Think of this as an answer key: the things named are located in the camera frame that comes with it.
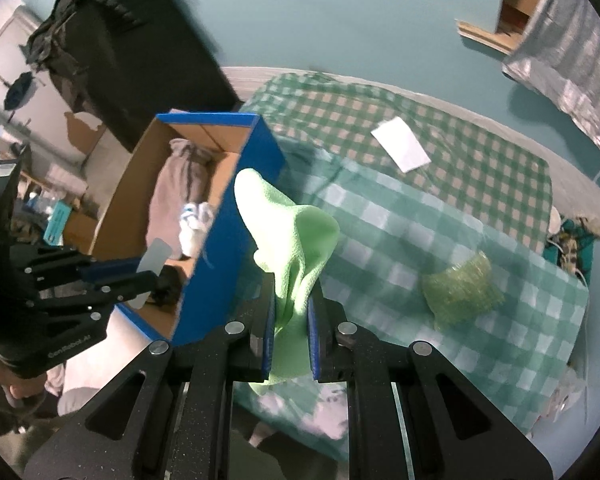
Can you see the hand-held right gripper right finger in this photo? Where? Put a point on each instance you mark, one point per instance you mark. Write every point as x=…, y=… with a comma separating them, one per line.
x=314, y=345

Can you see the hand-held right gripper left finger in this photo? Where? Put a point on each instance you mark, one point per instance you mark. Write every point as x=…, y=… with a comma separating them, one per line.
x=268, y=340

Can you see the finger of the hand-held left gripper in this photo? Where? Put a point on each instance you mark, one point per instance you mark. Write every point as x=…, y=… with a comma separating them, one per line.
x=105, y=267
x=125, y=287

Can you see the black sock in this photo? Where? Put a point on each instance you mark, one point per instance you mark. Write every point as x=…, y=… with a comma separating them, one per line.
x=167, y=285

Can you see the pale grey strip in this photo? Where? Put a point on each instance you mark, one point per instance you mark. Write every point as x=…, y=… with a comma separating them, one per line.
x=155, y=255

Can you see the blue cardboard box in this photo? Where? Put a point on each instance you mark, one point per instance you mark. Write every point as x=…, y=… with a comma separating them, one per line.
x=220, y=270

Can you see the blue striped white sock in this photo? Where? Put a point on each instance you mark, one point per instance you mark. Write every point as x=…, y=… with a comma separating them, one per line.
x=195, y=230

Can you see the taupe pants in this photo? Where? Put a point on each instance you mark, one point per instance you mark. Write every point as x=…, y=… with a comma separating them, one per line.
x=170, y=195

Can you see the light green microfiber cloth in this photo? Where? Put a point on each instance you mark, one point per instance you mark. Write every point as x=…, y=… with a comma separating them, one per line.
x=290, y=230

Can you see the person's left hand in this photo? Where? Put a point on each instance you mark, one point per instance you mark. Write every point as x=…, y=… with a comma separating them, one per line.
x=5, y=385

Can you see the teal carton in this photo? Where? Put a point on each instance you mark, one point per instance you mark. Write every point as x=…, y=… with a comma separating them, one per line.
x=55, y=222

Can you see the teal white checked blanket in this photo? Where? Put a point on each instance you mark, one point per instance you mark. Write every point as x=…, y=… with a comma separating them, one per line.
x=395, y=260

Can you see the pale grey cloth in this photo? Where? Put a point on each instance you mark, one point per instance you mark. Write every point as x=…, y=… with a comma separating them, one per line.
x=75, y=395

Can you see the green bubble wrap pouch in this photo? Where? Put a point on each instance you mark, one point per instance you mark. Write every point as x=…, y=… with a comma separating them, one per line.
x=460, y=292

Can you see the dark blue hanging bag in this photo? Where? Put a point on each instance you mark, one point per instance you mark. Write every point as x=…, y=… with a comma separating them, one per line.
x=17, y=92

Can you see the green beige checked blanket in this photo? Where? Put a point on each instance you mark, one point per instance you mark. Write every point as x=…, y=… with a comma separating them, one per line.
x=455, y=190

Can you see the white paper sheet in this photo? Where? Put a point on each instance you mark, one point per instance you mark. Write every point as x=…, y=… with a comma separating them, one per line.
x=400, y=142

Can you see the black hanging clothes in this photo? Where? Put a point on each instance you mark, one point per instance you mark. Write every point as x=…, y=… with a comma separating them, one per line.
x=145, y=50

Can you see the white plastic bag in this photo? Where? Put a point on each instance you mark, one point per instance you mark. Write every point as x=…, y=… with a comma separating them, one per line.
x=565, y=392

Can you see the white round object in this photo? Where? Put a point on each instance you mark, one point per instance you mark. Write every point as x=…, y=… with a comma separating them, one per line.
x=555, y=217

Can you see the teal basket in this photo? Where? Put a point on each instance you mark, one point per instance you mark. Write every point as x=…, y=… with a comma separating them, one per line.
x=570, y=225

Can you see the silver foil curtain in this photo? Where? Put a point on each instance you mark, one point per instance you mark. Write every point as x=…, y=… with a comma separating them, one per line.
x=570, y=70

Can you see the wooden window frame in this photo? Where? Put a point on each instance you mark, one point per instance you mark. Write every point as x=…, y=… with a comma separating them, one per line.
x=480, y=35

